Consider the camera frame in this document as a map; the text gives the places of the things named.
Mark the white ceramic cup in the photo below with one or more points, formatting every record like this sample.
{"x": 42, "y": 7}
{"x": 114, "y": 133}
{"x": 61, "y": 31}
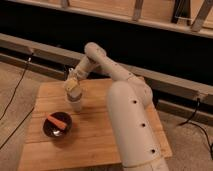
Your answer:
{"x": 75, "y": 101}

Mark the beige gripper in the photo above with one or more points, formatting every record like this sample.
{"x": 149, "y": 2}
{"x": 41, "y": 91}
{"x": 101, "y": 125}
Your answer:
{"x": 81, "y": 71}

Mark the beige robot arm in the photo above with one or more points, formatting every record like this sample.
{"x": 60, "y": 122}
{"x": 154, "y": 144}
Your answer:
{"x": 127, "y": 100}

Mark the dark brown bowl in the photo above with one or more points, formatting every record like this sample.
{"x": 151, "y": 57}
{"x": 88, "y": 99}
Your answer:
{"x": 53, "y": 131}

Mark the orange stick in bowl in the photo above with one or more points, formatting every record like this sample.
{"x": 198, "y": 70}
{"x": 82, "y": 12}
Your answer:
{"x": 61, "y": 125}

